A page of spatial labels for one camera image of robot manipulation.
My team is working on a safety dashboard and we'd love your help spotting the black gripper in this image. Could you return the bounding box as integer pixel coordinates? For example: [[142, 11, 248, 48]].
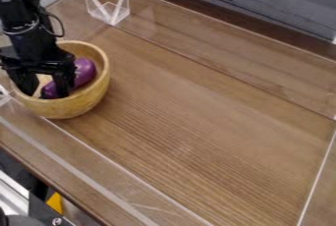
[[0, 27, 76, 98]]

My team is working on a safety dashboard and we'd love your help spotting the brown wooden bowl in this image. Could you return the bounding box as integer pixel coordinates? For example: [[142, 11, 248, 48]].
[[14, 40, 112, 119]]

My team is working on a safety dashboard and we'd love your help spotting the purple toy eggplant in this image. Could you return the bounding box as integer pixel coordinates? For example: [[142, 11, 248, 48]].
[[42, 58, 98, 99]]

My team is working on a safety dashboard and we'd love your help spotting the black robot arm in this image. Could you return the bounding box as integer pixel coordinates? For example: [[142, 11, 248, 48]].
[[0, 0, 76, 97]]

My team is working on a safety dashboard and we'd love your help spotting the yellow black device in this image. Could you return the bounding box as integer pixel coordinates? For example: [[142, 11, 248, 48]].
[[28, 193, 84, 226]]

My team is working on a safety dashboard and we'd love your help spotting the clear acrylic corner bracket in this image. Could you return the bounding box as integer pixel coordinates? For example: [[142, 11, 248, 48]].
[[86, 0, 130, 27]]

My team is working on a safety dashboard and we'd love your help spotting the clear acrylic tray wall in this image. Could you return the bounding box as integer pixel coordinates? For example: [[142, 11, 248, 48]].
[[0, 85, 212, 226]]

